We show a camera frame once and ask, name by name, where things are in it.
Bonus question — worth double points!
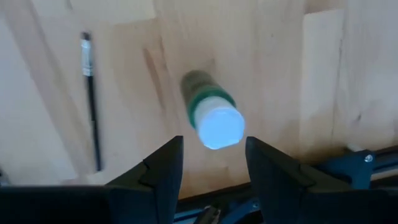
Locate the small olive green paint bottle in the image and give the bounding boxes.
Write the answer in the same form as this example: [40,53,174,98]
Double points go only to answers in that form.
[180,70,246,151]

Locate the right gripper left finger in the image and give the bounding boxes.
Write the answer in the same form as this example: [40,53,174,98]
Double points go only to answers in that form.
[0,136,184,224]

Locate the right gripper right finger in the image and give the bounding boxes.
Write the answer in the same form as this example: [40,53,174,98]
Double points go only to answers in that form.
[245,136,398,224]

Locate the black handled paint brush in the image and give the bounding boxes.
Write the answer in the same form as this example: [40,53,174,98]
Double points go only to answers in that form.
[80,30,103,172]

